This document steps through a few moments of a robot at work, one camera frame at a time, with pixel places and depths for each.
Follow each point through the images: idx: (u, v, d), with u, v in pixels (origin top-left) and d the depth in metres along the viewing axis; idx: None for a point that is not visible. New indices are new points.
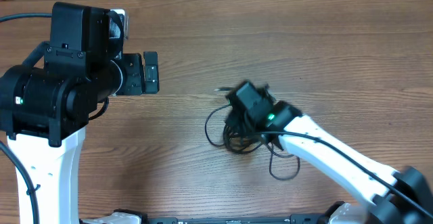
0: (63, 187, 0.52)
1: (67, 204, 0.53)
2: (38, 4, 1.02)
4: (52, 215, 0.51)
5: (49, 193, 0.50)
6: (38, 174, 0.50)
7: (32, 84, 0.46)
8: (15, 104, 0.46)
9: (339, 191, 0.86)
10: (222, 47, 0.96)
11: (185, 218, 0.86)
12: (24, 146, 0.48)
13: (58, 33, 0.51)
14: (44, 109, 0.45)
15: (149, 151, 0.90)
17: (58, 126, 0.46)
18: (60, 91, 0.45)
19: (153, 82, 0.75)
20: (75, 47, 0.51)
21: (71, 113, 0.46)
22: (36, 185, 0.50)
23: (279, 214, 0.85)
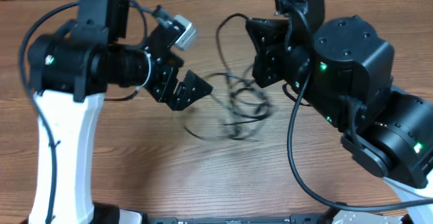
0: (82, 149, 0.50)
1: (84, 170, 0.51)
2: (40, 5, 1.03)
4: (69, 176, 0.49)
5: (68, 151, 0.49)
6: (61, 130, 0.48)
7: (61, 47, 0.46)
8: (44, 64, 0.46)
9: (340, 191, 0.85)
10: (222, 47, 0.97)
11: (185, 218, 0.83)
12: (50, 101, 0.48)
13: (84, 11, 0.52)
14: (72, 69, 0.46)
15: (149, 151, 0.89)
17: (83, 86, 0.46)
18: (86, 55, 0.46)
19: (178, 99, 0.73)
20: (100, 21, 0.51)
21: (95, 76, 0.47)
22: (57, 141, 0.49)
23: (279, 214, 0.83)
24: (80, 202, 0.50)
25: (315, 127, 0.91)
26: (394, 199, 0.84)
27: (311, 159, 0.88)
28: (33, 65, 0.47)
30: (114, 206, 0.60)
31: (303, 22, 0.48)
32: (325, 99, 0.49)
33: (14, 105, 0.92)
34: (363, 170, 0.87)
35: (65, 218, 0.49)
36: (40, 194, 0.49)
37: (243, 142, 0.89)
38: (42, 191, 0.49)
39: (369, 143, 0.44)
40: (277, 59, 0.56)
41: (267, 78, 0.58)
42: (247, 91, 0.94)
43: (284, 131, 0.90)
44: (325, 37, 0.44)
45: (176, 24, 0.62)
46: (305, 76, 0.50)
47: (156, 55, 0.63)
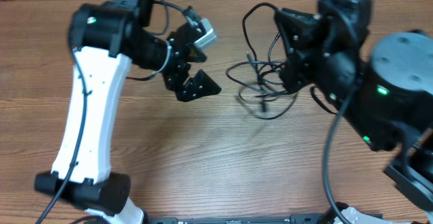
0: (109, 104, 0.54)
1: (108, 126, 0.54)
2: (40, 5, 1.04)
4: (95, 127, 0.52)
5: (98, 103, 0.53)
6: (93, 82, 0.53)
7: (101, 13, 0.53)
8: (87, 24, 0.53)
9: (339, 191, 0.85)
10: (222, 47, 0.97)
11: (185, 218, 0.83)
12: (88, 54, 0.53)
13: None
14: (109, 28, 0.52)
15: (149, 151, 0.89)
17: (117, 44, 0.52)
18: (122, 21, 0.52)
19: (184, 92, 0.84)
20: (132, 2, 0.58)
21: (128, 39, 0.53)
22: (89, 91, 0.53)
23: (278, 214, 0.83)
24: (103, 153, 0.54)
25: (315, 127, 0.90)
26: (393, 199, 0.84)
27: (311, 160, 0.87)
28: (76, 26, 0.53)
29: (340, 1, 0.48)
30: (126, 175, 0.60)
31: (348, 30, 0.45)
32: (367, 118, 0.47)
33: (14, 105, 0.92)
34: (362, 170, 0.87)
35: (88, 164, 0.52)
36: (67, 139, 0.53)
37: (243, 141, 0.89)
38: (70, 138, 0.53)
39: (421, 175, 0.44)
40: (310, 63, 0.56)
41: (298, 82, 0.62)
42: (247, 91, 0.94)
43: (284, 131, 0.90)
44: (386, 58, 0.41)
45: (199, 26, 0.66)
46: (344, 88, 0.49)
47: (176, 48, 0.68)
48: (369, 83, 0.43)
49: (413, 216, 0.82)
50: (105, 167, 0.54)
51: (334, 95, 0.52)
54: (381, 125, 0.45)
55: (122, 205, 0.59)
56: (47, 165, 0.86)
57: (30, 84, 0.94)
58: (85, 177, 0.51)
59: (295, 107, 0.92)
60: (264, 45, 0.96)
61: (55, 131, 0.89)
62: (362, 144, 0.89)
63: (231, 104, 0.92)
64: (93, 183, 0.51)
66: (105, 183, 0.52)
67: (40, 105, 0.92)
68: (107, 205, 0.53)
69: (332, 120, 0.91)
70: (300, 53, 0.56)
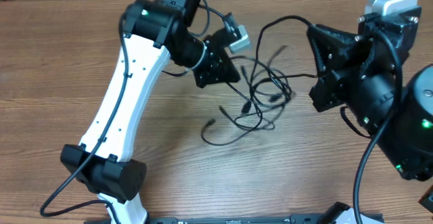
0: (145, 91, 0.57)
1: (138, 114, 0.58)
2: (40, 5, 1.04)
4: (128, 112, 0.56)
5: (136, 86, 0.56)
6: (134, 67, 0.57)
7: (154, 7, 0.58)
8: (141, 15, 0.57)
9: (340, 191, 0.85)
10: None
11: (185, 218, 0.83)
12: (136, 41, 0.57)
13: None
14: (157, 23, 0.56)
15: (150, 151, 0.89)
17: (162, 37, 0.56)
18: (172, 19, 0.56)
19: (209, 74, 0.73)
20: (180, 3, 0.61)
21: (173, 37, 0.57)
22: (130, 74, 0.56)
23: (278, 213, 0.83)
24: (129, 135, 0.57)
25: (315, 127, 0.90)
26: (393, 199, 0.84)
27: (311, 160, 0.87)
28: (130, 17, 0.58)
29: (384, 24, 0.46)
30: (142, 163, 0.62)
31: (392, 54, 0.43)
32: (402, 148, 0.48)
33: (15, 105, 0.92)
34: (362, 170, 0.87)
35: (114, 142, 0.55)
36: (102, 115, 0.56)
37: (243, 142, 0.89)
38: (103, 115, 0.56)
39: None
40: (345, 84, 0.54)
41: (329, 103, 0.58)
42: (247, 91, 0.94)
43: (284, 131, 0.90)
44: (431, 89, 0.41)
45: (236, 32, 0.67)
46: (381, 117, 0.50)
47: (212, 49, 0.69)
48: (407, 112, 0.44)
49: (413, 216, 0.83)
50: (128, 150, 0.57)
51: (368, 118, 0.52)
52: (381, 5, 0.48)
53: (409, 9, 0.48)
54: (417, 153, 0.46)
55: (135, 193, 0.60)
56: (47, 165, 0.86)
57: (30, 84, 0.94)
58: (110, 154, 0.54)
59: (295, 107, 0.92)
60: (264, 46, 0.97)
61: (55, 131, 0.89)
62: (362, 144, 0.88)
63: (239, 105, 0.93)
64: (116, 161, 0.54)
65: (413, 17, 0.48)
66: (126, 164, 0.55)
67: (40, 105, 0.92)
68: (126, 185, 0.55)
69: (332, 120, 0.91)
70: (335, 74, 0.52)
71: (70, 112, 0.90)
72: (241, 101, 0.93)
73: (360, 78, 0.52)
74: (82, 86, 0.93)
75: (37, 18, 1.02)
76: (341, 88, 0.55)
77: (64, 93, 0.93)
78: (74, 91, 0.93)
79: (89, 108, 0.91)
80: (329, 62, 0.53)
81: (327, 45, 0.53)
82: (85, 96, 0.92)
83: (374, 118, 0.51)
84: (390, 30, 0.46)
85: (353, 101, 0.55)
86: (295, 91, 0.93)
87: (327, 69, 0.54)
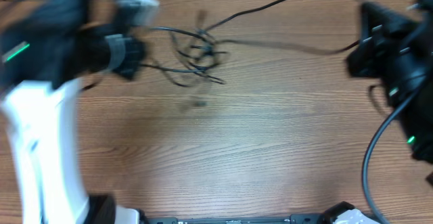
0: (65, 147, 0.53)
1: (71, 164, 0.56)
2: None
4: (57, 173, 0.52)
5: (50, 146, 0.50)
6: (34, 129, 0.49)
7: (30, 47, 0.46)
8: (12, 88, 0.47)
9: (340, 191, 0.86)
10: (222, 47, 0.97)
11: (185, 218, 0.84)
12: (22, 98, 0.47)
13: None
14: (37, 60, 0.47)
15: (149, 151, 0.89)
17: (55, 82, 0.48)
18: (51, 80, 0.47)
19: None
20: (65, 1, 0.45)
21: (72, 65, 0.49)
22: (34, 141, 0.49)
23: (278, 213, 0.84)
24: (72, 187, 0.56)
25: (315, 128, 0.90)
26: (393, 199, 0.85)
27: (311, 160, 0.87)
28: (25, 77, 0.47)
29: None
30: (107, 195, 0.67)
31: None
32: (421, 120, 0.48)
33: None
34: None
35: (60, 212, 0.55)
36: (28, 193, 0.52)
37: (243, 141, 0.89)
38: (28, 187, 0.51)
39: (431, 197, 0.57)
40: (383, 53, 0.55)
41: (361, 70, 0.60)
42: (246, 91, 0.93)
43: (284, 131, 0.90)
44: None
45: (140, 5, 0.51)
46: (410, 87, 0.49)
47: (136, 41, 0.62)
48: None
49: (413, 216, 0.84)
50: (82, 202, 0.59)
51: (394, 90, 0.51)
52: None
53: None
54: None
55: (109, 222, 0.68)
56: None
57: None
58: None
59: (295, 107, 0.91)
60: (264, 46, 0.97)
61: None
62: (361, 144, 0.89)
63: (240, 104, 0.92)
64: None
65: None
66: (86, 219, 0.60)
67: None
68: None
69: (332, 120, 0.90)
70: (378, 39, 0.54)
71: None
72: (240, 101, 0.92)
73: (402, 51, 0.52)
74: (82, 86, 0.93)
75: None
76: (377, 59, 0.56)
77: None
78: None
79: (89, 108, 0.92)
80: (375, 30, 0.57)
81: (378, 18, 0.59)
82: (85, 96, 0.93)
83: (399, 91, 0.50)
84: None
85: (385, 75, 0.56)
86: (295, 91, 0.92)
87: (371, 34, 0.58)
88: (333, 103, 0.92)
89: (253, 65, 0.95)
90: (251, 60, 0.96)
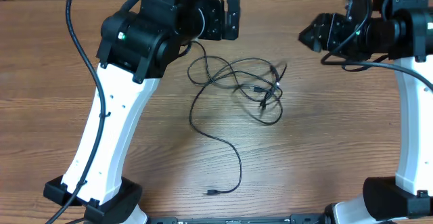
0: (124, 133, 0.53)
1: (124, 145, 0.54)
2: (38, 4, 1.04)
4: (111, 143, 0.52)
5: (116, 124, 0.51)
6: (111, 106, 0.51)
7: (137, 26, 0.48)
8: (116, 38, 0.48)
9: (339, 191, 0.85)
10: (222, 47, 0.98)
11: (185, 218, 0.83)
12: (109, 124, 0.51)
13: (52, 193, 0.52)
14: (140, 48, 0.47)
15: (150, 151, 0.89)
17: (145, 72, 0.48)
18: (157, 38, 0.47)
19: (231, 28, 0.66)
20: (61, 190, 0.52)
21: (160, 60, 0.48)
22: (107, 112, 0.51)
23: (279, 213, 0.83)
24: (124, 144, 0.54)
25: (314, 127, 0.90)
26: None
27: (311, 160, 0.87)
28: (105, 36, 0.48)
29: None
30: (139, 185, 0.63)
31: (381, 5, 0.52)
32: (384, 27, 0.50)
33: (14, 105, 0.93)
34: (363, 171, 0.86)
35: (97, 185, 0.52)
36: (80, 155, 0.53)
37: (243, 142, 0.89)
38: (84, 155, 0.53)
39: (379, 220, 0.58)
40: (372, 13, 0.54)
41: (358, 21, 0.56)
42: (246, 91, 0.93)
43: (285, 131, 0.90)
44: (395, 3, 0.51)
45: None
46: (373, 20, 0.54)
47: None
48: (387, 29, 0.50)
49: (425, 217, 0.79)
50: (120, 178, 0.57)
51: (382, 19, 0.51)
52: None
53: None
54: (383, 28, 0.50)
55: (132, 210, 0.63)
56: (46, 166, 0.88)
57: (30, 84, 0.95)
58: (91, 198, 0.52)
59: (296, 107, 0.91)
60: (264, 46, 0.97)
61: (56, 130, 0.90)
62: (361, 144, 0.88)
63: (241, 103, 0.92)
64: (97, 206, 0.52)
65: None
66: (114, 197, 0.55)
67: (40, 105, 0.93)
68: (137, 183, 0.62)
69: (332, 120, 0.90)
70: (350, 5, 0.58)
71: (70, 112, 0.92)
72: (240, 101, 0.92)
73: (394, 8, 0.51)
74: (81, 86, 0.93)
75: (36, 18, 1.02)
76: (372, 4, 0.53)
77: (64, 92, 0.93)
78: (74, 92, 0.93)
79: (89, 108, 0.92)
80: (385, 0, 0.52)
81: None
82: (86, 96, 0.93)
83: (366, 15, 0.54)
84: (415, 10, 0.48)
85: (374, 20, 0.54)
86: (295, 91, 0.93)
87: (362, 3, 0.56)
88: (333, 103, 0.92)
89: (253, 64, 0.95)
90: (252, 59, 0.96)
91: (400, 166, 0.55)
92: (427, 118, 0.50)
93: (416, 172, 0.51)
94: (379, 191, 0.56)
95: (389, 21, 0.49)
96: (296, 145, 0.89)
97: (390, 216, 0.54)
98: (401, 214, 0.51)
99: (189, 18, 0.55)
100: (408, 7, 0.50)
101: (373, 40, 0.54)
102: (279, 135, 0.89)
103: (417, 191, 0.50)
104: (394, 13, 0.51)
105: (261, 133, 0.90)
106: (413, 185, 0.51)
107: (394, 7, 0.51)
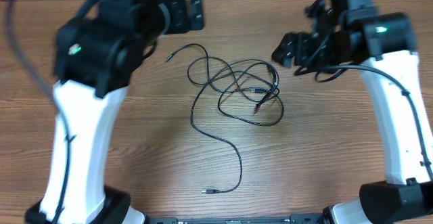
0: (95, 151, 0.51)
1: (97, 163, 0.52)
2: (39, 4, 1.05)
4: (84, 162, 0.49)
5: (84, 144, 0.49)
6: (76, 126, 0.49)
7: (89, 34, 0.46)
8: (68, 54, 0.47)
9: (339, 191, 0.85)
10: (222, 47, 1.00)
11: (185, 218, 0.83)
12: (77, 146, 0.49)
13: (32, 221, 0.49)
14: (95, 60, 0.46)
15: (149, 151, 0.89)
17: (105, 84, 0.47)
18: (115, 46, 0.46)
19: (197, 18, 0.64)
20: (40, 217, 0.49)
21: (119, 70, 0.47)
22: (73, 135, 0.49)
23: (279, 213, 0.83)
24: (96, 163, 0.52)
25: (315, 127, 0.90)
26: None
27: (311, 160, 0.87)
28: (58, 51, 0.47)
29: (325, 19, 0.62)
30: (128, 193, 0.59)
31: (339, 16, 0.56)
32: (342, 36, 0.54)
33: (14, 105, 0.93)
34: (362, 171, 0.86)
35: (75, 208, 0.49)
36: (53, 182, 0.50)
37: (243, 141, 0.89)
38: (57, 181, 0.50)
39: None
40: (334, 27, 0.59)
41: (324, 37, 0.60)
42: (246, 91, 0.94)
43: (285, 131, 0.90)
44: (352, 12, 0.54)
45: None
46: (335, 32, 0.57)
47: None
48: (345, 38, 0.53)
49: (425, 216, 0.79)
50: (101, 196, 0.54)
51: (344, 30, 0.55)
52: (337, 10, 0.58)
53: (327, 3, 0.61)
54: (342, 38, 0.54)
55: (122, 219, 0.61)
56: (47, 165, 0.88)
57: (30, 84, 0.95)
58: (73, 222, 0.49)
59: (296, 107, 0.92)
60: (264, 46, 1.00)
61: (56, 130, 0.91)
62: (361, 145, 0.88)
63: (241, 104, 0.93)
64: None
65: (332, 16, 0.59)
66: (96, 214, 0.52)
67: (41, 104, 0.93)
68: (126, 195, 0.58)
69: (332, 120, 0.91)
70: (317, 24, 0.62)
71: None
72: (240, 101, 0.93)
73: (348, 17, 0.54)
74: None
75: (36, 17, 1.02)
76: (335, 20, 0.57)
77: None
78: None
79: None
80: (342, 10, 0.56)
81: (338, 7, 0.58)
82: None
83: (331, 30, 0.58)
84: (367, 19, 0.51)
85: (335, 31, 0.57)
86: (295, 91, 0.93)
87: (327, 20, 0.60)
88: (333, 103, 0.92)
89: (253, 65, 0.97)
90: (252, 59, 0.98)
91: (386, 164, 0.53)
92: (399, 108, 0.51)
93: (400, 162, 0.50)
94: (374, 193, 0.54)
95: (346, 32, 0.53)
96: (296, 144, 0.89)
97: (388, 218, 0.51)
98: (395, 210, 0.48)
99: (151, 15, 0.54)
100: (361, 16, 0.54)
101: (337, 49, 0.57)
102: (279, 135, 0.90)
103: (406, 180, 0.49)
104: (350, 22, 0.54)
105: (262, 133, 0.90)
106: (402, 176, 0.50)
107: (349, 17, 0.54)
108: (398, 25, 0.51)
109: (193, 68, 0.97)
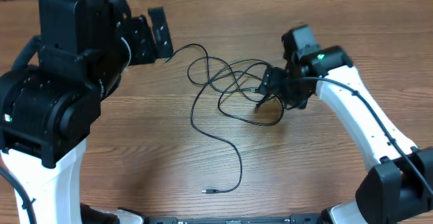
0: (59, 205, 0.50)
1: (67, 213, 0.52)
2: (42, 6, 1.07)
4: (49, 221, 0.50)
5: (45, 206, 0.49)
6: (32, 190, 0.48)
7: (30, 93, 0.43)
8: (4, 122, 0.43)
9: (339, 191, 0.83)
10: (222, 47, 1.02)
11: (185, 218, 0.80)
12: (39, 206, 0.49)
13: None
14: (35, 129, 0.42)
15: (149, 151, 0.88)
17: (50, 153, 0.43)
18: (57, 106, 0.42)
19: (164, 44, 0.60)
20: None
21: (65, 134, 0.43)
22: (32, 199, 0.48)
23: (279, 214, 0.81)
24: (67, 212, 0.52)
25: (316, 128, 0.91)
26: None
27: (311, 160, 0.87)
28: None
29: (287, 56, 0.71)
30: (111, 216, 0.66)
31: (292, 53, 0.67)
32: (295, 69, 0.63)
33: None
34: (362, 171, 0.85)
35: None
36: None
37: (243, 142, 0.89)
38: None
39: None
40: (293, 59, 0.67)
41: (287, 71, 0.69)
42: (246, 92, 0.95)
43: (284, 132, 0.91)
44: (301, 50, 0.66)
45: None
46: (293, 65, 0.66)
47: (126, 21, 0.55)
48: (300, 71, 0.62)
49: (425, 216, 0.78)
50: None
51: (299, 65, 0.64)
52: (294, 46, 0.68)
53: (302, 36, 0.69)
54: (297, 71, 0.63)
55: None
56: None
57: None
58: None
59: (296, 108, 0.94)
60: (264, 46, 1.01)
61: None
62: None
63: (241, 104, 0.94)
64: None
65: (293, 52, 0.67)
66: None
67: None
68: None
69: (332, 120, 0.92)
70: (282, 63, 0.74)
71: None
72: (241, 101, 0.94)
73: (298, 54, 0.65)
74: None
75: (37, 19, 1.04)
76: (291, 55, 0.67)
77: None
78: None
79: None
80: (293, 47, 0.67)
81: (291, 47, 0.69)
82: None
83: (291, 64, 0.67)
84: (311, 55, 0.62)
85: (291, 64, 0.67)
86: None
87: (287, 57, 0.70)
88: None
89: (254, 64, 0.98)
90: (252, 59, 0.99)
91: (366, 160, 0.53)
92: (364, 110, 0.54)
93: (371, 148, 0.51)
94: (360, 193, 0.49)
95: (298, 68, 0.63)
96: (296, 145, 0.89)
97: (381, 210, 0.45)
98: (381, 194, 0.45)
99: (106, 57, 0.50)
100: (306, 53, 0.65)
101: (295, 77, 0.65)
102: (278, 136, 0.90)
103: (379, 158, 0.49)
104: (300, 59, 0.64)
105: (262, 133, 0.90)
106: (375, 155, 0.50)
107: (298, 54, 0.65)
108: (335, 57, 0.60)
109: (193, 68, 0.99)
